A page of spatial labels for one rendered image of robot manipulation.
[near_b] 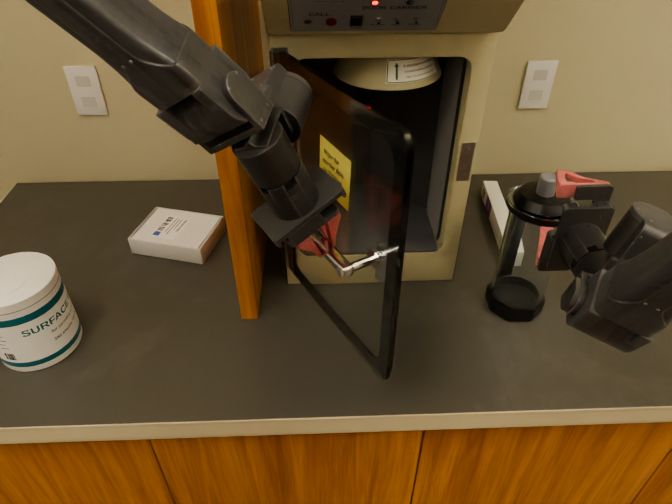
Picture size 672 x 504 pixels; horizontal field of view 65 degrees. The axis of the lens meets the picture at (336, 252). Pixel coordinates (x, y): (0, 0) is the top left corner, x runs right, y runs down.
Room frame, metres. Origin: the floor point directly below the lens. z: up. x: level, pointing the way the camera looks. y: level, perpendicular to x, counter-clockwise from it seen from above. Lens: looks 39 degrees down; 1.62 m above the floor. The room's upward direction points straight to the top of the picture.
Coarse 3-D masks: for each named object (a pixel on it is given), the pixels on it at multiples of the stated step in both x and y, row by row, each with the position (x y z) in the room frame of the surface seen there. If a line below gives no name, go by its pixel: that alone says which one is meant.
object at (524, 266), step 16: (512, 192) 0.72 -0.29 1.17; (512, 224) 0.68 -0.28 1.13; (528, 224) 0.66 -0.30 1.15; (512, 240) 0.68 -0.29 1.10; (528, 240) 0.66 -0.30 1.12; (512, 256) 0.67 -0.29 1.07; (528, 256) 0.65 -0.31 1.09; (496, 272) 0.69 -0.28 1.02; (512, 272) 0.66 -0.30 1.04; (528, 272) 0.65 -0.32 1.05; (544, 272) 0.65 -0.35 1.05; (496, 288) 0.68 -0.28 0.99; (512, 288) 0.66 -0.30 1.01; (528, 288) 0.65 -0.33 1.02; (544, 288) 0.66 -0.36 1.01; (512, 304) 0.65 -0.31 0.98; (528, 304) 0.65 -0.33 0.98
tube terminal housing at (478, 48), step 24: (288, 48) 0.75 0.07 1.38; (312, 48) 0.75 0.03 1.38; (336, 48) 0.75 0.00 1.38; (360, 48) 0.75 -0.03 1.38; (384, 48) 0.75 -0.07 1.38; (408, 48) 0.76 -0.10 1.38; (432, 48) 0.76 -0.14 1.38; (456, 48) 0.76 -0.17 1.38; (480, 48) 0.76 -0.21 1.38; (480, 72) 0.76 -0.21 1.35; (480, 96) 0.76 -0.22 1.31; (480, 120) 0.76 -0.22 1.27; (456, 144) 0.79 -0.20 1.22; (456, 168) 0.76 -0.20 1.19; (456, 192) 0.76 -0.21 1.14; (456, 216) 0.76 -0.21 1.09; (456, 240) 0.76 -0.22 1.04; (408, 264) 0.76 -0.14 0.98; (432, 264) 0.76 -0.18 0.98
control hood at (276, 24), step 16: (272, 0) 0.67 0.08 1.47; (448, 0) 0.68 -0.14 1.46; (464, 0) 0.68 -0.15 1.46; (480, 0) 0.68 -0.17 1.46; (496, 0) 0.68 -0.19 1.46; (512, 0) 0.68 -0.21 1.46; (272, 16) 0.69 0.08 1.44; (288, 16) 0.69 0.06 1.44; (448, 16) 0.70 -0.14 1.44; (464, 16) 0.70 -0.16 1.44; (480, 16) 0.71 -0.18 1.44; (496, 16) 0.71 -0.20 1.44; (512, 16) 0.71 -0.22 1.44; (272, 32) 0.72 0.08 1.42; (288, 32) 0.72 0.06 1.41; (304, 32) 0.72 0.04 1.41; (320, 32) 0.72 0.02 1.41; (336, 32) 0.72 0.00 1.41; (352, 32) 0.72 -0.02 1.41; (368, 32) 0.73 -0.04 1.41; (384, 32) 0.73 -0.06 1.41; (400, 32) 0.73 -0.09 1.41; (416, 32) 0.73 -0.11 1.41; (432, 32) 0.73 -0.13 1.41; (448, 32) 0.74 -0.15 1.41
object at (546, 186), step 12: (540, 180) 0.69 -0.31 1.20; (552, 180) 0.69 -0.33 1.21; (516, 192) 0.71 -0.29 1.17; (528, 192) 0.70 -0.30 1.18; (540, 192) 0.69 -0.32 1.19; (552, 192) 0.68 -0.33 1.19; (528, 204) 0.67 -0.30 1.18; (540, 204) 0.66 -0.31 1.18; (552, 204) 0.66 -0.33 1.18; (552, 216) 0.65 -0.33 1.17
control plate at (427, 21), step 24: (288, 0) 0.67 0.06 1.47; (312, 0) 0.67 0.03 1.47; (336, 0) 0.67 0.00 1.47; (360, 0) 0.67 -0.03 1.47; (384, 0) 0.67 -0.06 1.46; (432, 0) 0.68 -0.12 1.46; (312, 24) 0.71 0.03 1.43; (336, 24) 0.71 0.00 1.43; (384, 24) 0.71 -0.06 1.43; (408, 24) 0.71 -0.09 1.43; (432, 24) 0.71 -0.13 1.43
